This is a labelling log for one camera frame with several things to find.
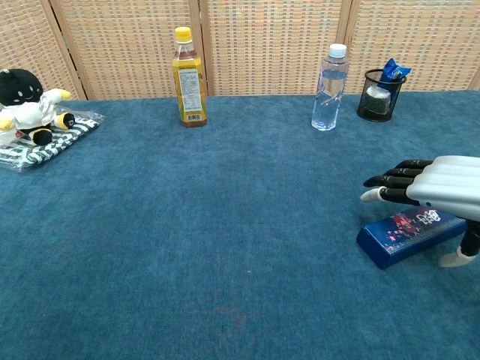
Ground yellow cap tea bottle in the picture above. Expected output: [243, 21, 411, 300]
[172, 26, 209, 129]

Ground woven wooden folding screen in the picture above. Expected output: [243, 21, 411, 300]
[0, 0, 480, 101]

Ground white wrapped packet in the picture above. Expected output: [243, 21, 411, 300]
[365, 84, 393, 114]

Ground blue cardboard glasses case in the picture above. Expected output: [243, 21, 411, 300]
[355, 207, 467, 270]

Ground clear water bottle white cap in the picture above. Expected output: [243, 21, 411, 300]
[310, 43, 350, 132]

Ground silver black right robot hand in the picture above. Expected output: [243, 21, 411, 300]
[359, 155, 480, 268]

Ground blue snack packet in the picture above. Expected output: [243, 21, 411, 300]
[379, 58, 413, 83]

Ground blue felt table cover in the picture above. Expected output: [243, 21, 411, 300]
[0, 89, 480, 360]

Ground striped cloth in plastic bag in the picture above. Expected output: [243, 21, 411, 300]
[0, 111, 106, 173]

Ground black mesh pen holder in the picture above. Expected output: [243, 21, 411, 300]
[356, 68, 408, 123]

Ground black white plush toy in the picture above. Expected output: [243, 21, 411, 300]
[0, 68, 76, 147]

